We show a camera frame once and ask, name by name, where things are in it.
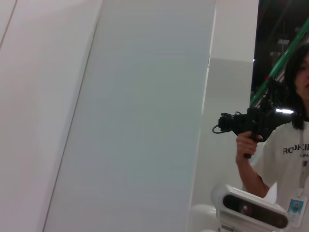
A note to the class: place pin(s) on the green diagonal bar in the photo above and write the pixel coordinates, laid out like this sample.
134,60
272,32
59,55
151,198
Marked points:
280,65

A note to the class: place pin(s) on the operator hand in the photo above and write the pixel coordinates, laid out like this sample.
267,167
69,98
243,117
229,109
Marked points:
246,145

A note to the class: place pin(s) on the white robot head camera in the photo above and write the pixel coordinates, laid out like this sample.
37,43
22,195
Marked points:
253,210

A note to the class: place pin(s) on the operator forearm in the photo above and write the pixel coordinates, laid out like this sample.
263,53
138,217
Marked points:
251,178

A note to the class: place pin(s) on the white robot torso shell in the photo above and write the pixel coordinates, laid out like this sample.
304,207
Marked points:
202,217

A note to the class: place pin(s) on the black handheld teleoperation controller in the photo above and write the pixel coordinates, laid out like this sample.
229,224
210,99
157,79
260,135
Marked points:
256,123

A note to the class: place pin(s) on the operator in white shirt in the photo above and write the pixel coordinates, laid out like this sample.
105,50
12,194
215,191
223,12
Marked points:
285,169

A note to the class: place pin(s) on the id badge card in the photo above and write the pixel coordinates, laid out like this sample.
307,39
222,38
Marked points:
296,210

